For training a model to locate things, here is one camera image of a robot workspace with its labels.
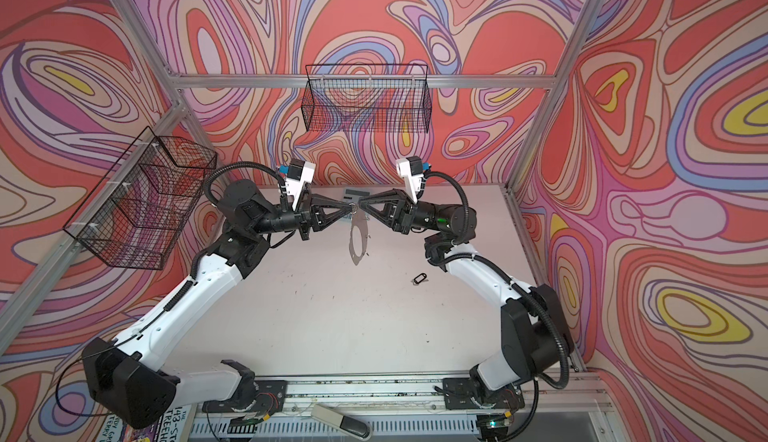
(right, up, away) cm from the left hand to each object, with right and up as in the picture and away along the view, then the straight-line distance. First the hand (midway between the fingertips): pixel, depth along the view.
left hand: (350, 216), depth 58 cm
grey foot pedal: (-1, -47, +8) cm, 48 cm away
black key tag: (+18, -20, +35) cm, 44 cm away
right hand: (+2, 0, 0) cm, 2 cm away
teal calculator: (-5, +8, +53) cm, 54 cm away
